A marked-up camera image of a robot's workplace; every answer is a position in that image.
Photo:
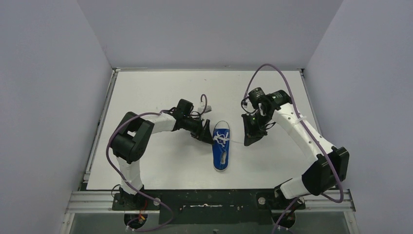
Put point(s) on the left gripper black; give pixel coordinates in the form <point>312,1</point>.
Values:
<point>200,129</point>

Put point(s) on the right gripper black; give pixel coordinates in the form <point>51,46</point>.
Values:
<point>252,134</point>

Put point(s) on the blue canvas sneaker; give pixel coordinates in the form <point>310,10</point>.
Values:
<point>220,160</point>

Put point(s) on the white shoelace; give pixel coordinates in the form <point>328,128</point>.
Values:
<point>222,140</point>

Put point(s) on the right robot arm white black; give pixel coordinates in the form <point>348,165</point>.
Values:
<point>327,163</point>

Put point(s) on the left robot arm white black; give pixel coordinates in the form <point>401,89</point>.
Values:
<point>129,141</point>

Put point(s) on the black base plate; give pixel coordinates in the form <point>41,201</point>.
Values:
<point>225,206</point>

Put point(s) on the right side aluminium rail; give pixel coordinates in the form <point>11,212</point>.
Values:
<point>309,97</point>

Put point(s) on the aluminium rail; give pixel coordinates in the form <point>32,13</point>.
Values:
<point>100,124</point>
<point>99,202</point>
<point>309,97</point>

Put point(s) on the left side aluminium rail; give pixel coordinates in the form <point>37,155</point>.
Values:
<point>100,124</point>

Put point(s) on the aluminium front rail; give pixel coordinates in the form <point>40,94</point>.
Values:
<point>99,202</point>

